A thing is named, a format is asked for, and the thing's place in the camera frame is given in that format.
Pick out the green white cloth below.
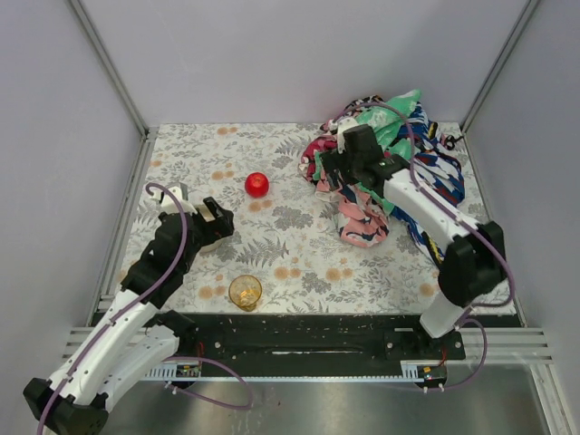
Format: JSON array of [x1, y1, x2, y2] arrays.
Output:
[[312, 88, 423, 214]]

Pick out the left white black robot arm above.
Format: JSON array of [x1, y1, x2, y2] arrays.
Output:
[[24, 197, 235, 434]]

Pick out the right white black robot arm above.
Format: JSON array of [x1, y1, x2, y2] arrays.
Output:
[[321, 124, 508, 339]]

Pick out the red pink floral cloth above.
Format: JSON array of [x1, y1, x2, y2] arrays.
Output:
[[298, 117, 345, 184]]

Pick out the black multicolour floral cloth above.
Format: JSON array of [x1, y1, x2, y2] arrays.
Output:
[[341, 94, 384, 118]]

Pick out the blue white red cloth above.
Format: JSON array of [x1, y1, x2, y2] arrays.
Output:
[[391, 101, 465, 267]]

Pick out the beige ceramic bowl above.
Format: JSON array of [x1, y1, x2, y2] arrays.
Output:
[[199, 239, 224, 254]]

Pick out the amber glass cup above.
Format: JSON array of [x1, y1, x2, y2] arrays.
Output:
[[228, 275, 263, 312]]

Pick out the red apple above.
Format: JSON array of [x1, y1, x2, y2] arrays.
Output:
[[245, 172, 269, 198]]

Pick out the floral patterned table mat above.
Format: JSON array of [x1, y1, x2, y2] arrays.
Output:
[[146, 123, 440, 314]]

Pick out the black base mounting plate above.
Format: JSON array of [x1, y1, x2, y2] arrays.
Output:
[[144, 312, 468, 377]]

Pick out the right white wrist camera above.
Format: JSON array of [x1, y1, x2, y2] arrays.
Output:
[[328, 117, 358, 154]]

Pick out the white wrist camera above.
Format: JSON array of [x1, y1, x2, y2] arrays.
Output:
[[145, 182, 197, 214], [328, 117, 358, 154]]

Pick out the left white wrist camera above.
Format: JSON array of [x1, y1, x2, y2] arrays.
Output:
[[145, 182, 197, 214]]

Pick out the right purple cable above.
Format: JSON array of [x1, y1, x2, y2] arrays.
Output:
[[337, 101, 516, 392]]

